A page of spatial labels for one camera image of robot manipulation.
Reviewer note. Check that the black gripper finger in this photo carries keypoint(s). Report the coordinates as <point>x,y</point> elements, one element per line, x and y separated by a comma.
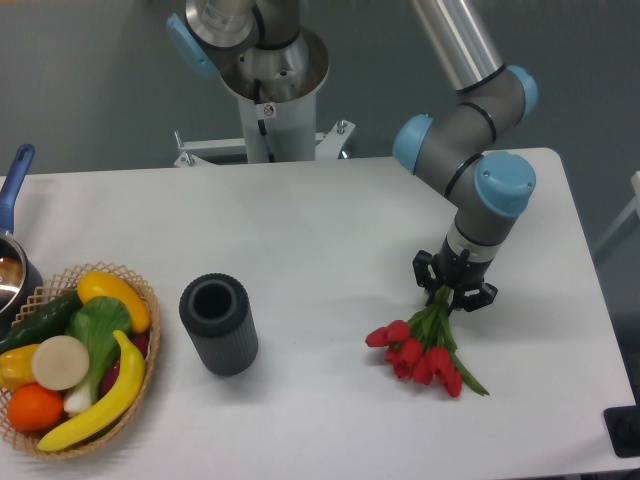
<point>427,274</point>
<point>473,298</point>

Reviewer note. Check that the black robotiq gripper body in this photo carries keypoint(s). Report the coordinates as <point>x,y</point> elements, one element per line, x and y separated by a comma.
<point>458,271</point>

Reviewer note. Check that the red tulip bouquet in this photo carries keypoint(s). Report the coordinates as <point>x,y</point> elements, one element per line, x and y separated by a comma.
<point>422,348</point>

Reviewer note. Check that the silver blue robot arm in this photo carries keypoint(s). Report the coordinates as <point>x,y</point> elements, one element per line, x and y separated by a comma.
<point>274,67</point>

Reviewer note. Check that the black device at table corner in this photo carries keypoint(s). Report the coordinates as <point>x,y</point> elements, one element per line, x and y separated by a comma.
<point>622,425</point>

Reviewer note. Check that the dark grey ribbed vase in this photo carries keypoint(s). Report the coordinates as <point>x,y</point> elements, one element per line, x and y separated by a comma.
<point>216,313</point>

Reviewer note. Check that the red vegetable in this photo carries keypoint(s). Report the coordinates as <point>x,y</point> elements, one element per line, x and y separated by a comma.
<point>141,341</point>

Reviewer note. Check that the yellow banana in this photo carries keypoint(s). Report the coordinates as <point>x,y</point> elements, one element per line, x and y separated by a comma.
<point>106,410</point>

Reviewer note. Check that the yellow squash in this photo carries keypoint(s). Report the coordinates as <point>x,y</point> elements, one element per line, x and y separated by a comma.
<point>102,284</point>

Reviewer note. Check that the green bok choy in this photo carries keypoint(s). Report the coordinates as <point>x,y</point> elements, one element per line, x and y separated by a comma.
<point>93,325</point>

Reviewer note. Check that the green cucumber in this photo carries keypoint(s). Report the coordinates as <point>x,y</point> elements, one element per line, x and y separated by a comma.
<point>49,320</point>

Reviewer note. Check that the beige round disc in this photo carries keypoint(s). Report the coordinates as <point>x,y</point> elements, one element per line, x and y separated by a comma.
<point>60,363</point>

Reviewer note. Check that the orange fruit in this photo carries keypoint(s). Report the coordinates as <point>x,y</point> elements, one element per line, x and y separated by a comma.
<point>34,408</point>

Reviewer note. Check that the yellow bell pepper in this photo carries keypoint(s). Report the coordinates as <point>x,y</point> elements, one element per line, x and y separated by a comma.
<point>16,370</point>

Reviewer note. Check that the woven wicker basket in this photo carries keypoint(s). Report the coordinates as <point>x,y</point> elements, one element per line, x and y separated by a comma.
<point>53,288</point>

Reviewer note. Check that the white frame at right edge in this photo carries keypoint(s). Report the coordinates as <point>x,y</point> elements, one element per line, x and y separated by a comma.
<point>621,227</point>

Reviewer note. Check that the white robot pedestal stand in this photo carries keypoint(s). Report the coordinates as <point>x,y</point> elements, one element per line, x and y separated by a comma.
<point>272,132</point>

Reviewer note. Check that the blue handled saucepan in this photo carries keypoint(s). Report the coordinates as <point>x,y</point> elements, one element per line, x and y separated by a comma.
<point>19,277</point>

